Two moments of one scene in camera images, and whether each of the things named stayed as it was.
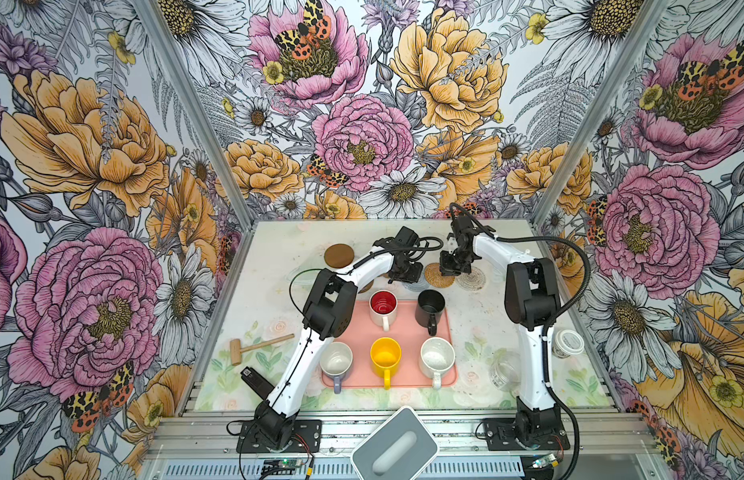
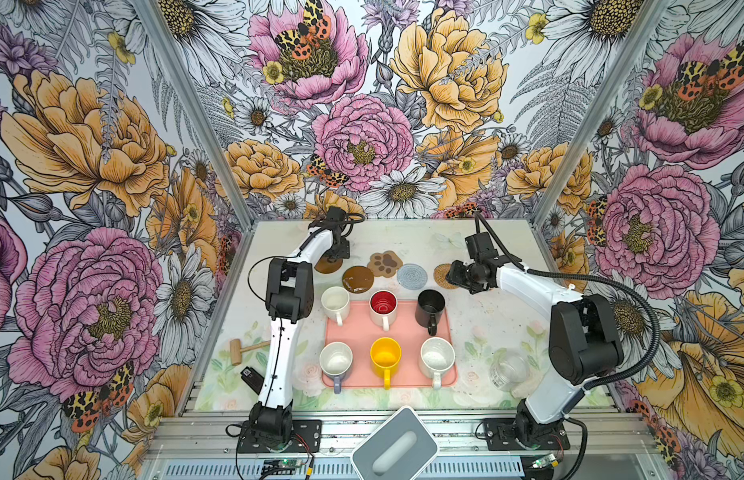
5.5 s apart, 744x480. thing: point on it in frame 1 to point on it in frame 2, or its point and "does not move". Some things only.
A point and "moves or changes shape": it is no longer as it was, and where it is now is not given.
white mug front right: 437,355 does not move
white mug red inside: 383,306 does not move
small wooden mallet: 237,348 does not move
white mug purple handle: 336,360 does not move
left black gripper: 412,277 to 343,251
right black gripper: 447,269 to 454,276
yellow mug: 385,355 does not move
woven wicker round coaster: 434,278 moves or changes shape
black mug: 429,309 does not move
